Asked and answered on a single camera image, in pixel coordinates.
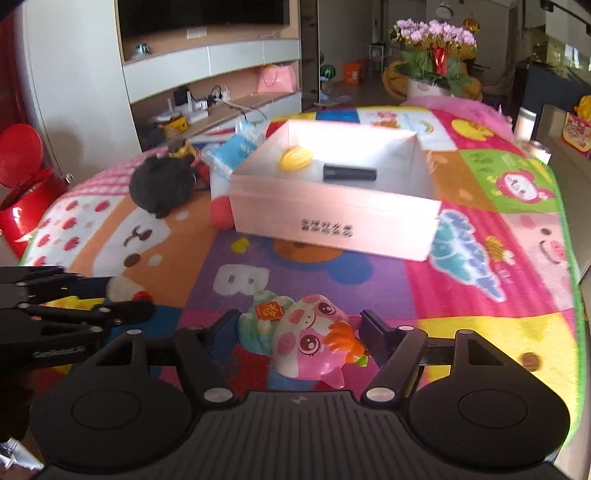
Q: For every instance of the red pedal bin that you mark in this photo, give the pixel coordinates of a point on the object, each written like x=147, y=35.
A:
x=23, y=184

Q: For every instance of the black cylinder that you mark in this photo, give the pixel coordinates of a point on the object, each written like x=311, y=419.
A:
x=349, y=172

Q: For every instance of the pink pig toy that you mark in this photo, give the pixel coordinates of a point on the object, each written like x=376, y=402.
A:
x=304, y=344

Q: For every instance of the red ball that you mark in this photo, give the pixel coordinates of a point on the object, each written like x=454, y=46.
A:
x=220, y=213

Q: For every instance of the white wall clock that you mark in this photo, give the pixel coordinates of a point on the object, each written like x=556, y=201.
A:
x=444, y=10

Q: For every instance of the blue tissue packet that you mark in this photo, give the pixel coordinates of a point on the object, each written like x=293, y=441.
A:
x=231, y=154

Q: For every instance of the yellow ridged toy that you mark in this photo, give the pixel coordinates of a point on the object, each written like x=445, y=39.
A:
x=295, y=159

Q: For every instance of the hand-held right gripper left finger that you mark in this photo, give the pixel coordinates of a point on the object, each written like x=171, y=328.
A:
x=227, y=334

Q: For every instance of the black television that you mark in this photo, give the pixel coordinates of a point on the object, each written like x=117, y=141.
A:
x=198, y=14

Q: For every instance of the pink cardboard box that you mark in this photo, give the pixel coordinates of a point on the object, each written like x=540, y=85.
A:
x=323, y=217

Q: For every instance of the potted purple orchid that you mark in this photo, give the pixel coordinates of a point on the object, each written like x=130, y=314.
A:
x=431, y=46

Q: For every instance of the red printed bag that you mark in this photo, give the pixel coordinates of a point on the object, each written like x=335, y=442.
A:
x=577, y=136

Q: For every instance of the watermelon striped ball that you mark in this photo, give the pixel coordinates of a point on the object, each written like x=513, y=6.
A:
x=327, y=73

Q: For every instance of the white thermos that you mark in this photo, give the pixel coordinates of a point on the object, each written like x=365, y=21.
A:
x=525, y=124

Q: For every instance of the colourful printed blanket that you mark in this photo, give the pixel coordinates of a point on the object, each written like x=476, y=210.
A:
x=323, y=281

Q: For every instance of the white wall cabinet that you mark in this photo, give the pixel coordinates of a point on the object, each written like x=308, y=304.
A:
x=78, y=78

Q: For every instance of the silver cup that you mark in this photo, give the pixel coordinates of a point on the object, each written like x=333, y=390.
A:
x=539, y=152

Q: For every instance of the black plush toy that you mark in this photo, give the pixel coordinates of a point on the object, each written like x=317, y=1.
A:
x=159, y=184

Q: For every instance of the pink gift bag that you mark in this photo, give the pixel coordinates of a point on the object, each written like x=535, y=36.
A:
x=277, y=79

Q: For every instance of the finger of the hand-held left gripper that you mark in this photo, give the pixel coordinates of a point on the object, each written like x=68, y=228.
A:
x=124, y=311
x=69, y=285

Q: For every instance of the orange box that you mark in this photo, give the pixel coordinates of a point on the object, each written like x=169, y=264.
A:
x=354, y=73

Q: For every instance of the gold hanging ornament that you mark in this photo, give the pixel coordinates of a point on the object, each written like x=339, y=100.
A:
x=471, y=25

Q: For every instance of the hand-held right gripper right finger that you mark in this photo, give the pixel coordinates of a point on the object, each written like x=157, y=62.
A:
x=375, y=337

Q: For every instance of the yellow plush toy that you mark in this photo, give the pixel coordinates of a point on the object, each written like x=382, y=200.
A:
x=584, y=108

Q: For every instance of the beige sofa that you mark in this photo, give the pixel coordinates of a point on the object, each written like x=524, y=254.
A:
x=572, y=194

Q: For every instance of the fish tank with dark cabinet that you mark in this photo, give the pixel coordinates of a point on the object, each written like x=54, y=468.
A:
x=554, y=87

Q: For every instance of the small green striped ornament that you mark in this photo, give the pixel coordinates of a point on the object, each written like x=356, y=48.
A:
x=142, y=50

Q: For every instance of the yellow toy vehicle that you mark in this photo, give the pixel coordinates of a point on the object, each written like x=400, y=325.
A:
x=174, y=122

